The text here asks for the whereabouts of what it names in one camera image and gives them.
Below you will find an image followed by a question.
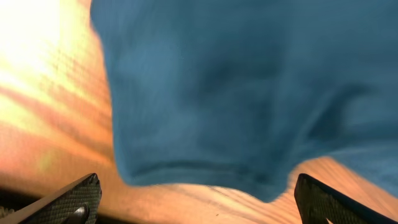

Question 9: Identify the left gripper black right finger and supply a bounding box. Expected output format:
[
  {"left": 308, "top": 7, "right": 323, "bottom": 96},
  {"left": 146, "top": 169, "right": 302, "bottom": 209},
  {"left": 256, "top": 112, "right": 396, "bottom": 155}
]
[{"left": 294, "top": 173, "right": 397, "bottom": 224}]

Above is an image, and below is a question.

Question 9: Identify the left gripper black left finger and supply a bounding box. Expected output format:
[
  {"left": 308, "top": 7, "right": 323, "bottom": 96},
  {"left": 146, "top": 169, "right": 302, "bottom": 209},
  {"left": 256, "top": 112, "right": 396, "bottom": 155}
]
[{"left": 1, "top": 173, "right": 102, "bottom": 224}]

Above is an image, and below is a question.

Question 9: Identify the blue t-shirt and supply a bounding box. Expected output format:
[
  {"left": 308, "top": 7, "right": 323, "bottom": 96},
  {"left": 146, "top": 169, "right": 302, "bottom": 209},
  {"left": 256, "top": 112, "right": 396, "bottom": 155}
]
[{"left": 90, "top": 0, "right": 397, "bottom": 202}]

